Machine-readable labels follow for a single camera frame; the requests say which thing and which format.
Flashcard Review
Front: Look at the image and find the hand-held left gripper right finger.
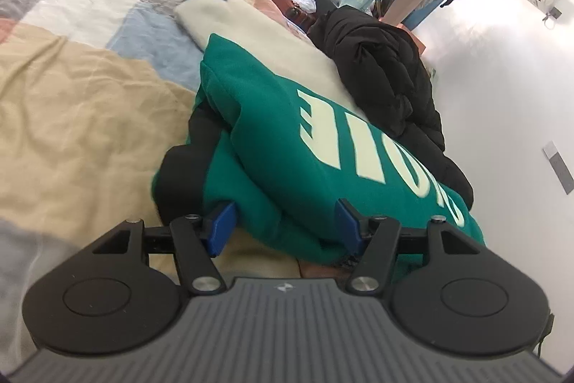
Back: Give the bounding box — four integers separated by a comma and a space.
336, 198, 487, 295

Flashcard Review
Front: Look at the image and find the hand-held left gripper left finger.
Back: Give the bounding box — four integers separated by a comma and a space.
92, 201, 236, 296

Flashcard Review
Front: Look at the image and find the green hoodie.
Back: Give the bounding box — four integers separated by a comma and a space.
150, 34, 487, 276

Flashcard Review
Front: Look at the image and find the black puffer jacket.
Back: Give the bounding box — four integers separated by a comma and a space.
309, 5, 475, 211

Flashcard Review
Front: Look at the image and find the patchwork bed quilt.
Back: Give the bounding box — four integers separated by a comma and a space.
0, 0, 350, 321

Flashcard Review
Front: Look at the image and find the orange box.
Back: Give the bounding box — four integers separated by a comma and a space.
392, 22, 429, 54

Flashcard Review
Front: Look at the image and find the cream fleece garment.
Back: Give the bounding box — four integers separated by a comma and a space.
175, 0, 359, 123

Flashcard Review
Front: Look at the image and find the grey wall panel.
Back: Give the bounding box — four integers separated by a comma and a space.
542, 143, 574, 193

